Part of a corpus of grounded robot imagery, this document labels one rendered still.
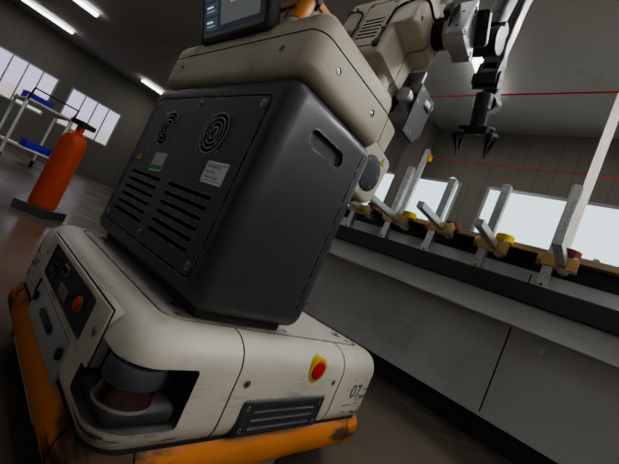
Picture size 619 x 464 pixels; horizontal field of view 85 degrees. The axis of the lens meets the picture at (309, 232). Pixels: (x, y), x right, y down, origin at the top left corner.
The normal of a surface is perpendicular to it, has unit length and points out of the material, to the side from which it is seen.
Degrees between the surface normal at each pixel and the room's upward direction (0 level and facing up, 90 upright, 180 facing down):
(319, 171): 90
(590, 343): 90
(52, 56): 90
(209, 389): 90
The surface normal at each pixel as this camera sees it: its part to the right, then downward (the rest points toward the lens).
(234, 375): 0.69, 0.25
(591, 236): -0.60, -0.32
